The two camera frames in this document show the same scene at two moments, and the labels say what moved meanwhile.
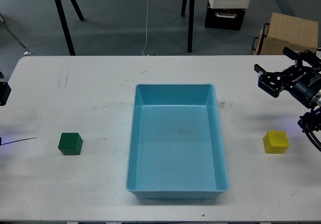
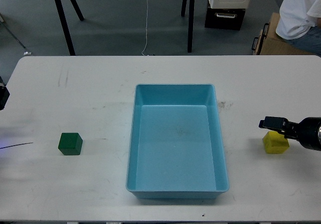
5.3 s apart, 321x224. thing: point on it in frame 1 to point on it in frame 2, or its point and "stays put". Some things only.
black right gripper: x=303 y=83 to x=307 y=132
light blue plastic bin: x=175 y=149 stays put
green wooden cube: x=70 y=143 stays put
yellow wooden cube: x=276 y=141 stays put
